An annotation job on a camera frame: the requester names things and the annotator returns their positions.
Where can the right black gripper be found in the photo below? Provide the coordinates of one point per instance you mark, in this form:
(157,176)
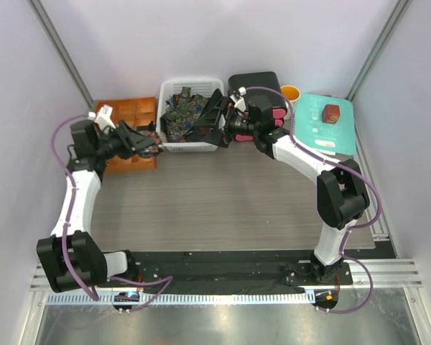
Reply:
(223,139)

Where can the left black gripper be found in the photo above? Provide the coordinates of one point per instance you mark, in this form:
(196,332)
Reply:
(133,139)

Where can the navy floral silk tie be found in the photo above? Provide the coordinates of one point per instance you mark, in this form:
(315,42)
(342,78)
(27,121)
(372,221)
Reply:
(152,150)

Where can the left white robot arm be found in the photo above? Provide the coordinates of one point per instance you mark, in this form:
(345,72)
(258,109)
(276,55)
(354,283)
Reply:
(69,256)

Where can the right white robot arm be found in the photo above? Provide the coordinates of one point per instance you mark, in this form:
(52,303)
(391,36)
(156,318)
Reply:
(342,196)

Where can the dark red patterned tie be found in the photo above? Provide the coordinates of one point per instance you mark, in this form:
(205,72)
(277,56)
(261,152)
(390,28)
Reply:
(202,130)

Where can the black tie in basket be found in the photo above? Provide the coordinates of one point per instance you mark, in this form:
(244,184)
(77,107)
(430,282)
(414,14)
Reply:
(213,102)

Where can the orange wooden divided tray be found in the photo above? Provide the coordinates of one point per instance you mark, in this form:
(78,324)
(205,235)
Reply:
(135,112)

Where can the green paisley tie in basket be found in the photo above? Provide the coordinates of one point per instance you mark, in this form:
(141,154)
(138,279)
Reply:
(181,110)

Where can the white plastic mesh basket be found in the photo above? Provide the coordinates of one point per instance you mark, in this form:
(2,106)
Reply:
(205,86)

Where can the black pink drawer organizer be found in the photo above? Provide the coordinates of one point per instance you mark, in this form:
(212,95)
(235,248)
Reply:
(251,81)

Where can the white mug yellow inside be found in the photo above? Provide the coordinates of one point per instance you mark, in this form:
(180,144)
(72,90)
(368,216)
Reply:
(293,95)

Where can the red brown small box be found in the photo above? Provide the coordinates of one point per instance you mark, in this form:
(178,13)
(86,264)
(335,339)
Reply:
(330,114)

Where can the teal book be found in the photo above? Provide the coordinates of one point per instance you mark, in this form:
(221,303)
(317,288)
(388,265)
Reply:
(310,129)

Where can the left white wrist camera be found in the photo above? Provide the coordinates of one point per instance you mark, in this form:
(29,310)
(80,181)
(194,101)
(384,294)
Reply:
(103,118)

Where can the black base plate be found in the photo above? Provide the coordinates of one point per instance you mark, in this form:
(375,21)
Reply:
(255,272)

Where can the white slotted cable duct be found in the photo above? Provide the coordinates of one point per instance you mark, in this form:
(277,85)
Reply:
(127,297)

